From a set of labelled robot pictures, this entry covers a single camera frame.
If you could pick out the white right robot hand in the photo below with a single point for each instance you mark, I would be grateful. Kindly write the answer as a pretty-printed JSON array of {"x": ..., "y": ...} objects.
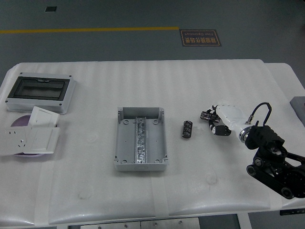
[{"x": 226, "y": 114}]

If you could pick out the black cylindrical battery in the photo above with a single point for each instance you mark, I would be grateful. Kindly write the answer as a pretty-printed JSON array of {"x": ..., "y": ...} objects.
[{"x": 187, "y": 129}]

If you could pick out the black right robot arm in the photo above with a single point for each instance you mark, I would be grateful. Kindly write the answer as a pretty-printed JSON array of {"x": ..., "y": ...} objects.
[{"x": 269, "y": 152}]

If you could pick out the open grey junction box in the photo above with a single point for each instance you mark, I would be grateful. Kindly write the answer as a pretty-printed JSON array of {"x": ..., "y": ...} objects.
[{"x": 140, "y": 140}]

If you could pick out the grey distribution box, dark window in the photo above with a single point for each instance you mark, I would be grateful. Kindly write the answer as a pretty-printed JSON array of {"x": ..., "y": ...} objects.
[{"x": 39, "y": 91}]

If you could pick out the grey flat block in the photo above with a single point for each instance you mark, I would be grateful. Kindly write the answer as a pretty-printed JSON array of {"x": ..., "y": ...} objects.
[{"x": 298, "y": 103}]

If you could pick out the white foam table mat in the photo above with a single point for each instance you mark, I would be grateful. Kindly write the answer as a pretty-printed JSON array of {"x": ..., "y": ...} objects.
[{"x": 147, "y": 100}]

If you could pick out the dark floor sign, orange print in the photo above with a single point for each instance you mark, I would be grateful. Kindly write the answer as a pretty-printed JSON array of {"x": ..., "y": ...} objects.
[{"x": 199, "y": 38}]

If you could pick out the purple round plate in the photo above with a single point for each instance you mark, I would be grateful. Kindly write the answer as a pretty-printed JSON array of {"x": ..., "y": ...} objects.
[{"x": 22, "y": 121}]

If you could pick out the dark floor hatch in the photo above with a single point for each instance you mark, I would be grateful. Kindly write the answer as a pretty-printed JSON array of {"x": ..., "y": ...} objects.
[{"x": 50, "y": 9}]

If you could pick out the metal table frame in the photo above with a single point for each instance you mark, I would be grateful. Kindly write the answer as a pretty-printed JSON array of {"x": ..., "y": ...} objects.
[{"x": 166, "y": 223}]

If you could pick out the white wall switch panel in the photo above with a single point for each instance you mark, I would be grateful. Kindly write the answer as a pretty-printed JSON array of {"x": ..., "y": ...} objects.
[
  {"x": 44, "y": 117},
  {"x": 41, "y": 140}
]

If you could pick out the white wall socket panel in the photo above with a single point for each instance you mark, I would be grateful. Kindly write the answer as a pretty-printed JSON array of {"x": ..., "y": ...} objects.
[{"x": 14, "y": 142}]

